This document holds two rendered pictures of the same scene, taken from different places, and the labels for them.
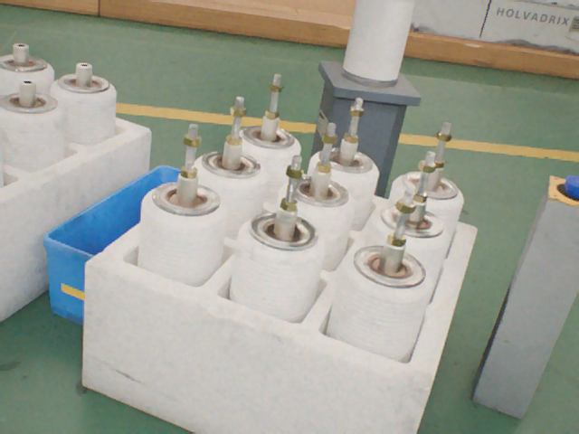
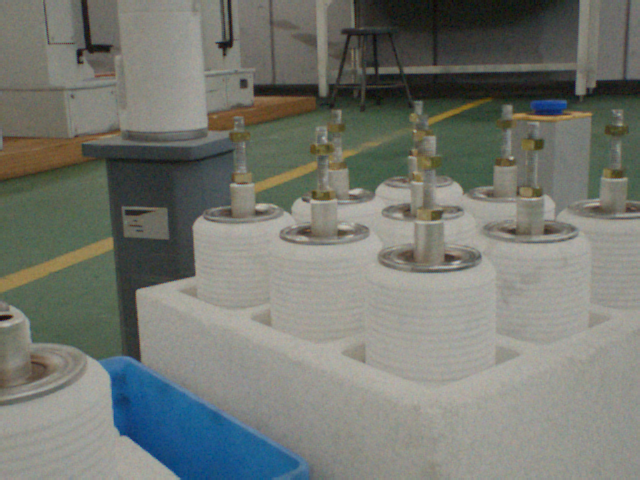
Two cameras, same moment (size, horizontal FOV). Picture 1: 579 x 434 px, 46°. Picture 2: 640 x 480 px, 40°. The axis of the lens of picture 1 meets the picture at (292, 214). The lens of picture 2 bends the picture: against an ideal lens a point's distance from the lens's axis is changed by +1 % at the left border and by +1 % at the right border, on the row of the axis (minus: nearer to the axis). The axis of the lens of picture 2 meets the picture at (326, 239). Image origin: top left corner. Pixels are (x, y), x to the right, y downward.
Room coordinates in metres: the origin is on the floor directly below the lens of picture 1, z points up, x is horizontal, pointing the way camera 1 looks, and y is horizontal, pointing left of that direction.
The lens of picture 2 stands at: (0.40, 0.66, 0.41)
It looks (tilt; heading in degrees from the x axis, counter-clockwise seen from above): 13 degrees down; 304
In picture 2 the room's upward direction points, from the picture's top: 2 degrees counter-clockwise
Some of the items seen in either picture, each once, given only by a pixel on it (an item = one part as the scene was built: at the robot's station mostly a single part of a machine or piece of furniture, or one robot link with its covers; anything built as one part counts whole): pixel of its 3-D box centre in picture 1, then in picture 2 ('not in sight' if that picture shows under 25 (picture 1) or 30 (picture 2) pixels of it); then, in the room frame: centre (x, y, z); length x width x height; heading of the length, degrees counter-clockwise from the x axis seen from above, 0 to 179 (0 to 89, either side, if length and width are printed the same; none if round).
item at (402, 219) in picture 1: (401, 223); (615, 153); (0.62, -0.11, 0.30); 0.01 x 0.01 x 0.08; 58
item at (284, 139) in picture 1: (268, 137); (243, 214); (0.91, 0.05, 0.25); 0.08 x 0.08 x 0.01
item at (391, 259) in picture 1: (392, 256); (613, 196); (0.62, -0.11, 0.26); 0.02 x 0.02 x 0.03
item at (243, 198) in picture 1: (223, 227); (327, 337); (0.79, 0.09, 0.16); 0.10 x 0.10 x 0.18
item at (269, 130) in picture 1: (270, 128); (243, 200); (0.91, 0.05, 0.26); 0.02 x 0.02 x 0.03
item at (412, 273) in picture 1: (389, 267); (612, 210); (0.62, -0.11, 0.25); 0.08 x 0.08 x 0.01
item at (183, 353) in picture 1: (296, 299); (423, 378); (0.76, -0.03, 0.09); 0.39 x 0.39 x 0.18; 74
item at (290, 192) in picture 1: (291, 189); (531, 169); (0.65, 0.01, 0.30); 0.01 x 0.01 x 0.08; 86
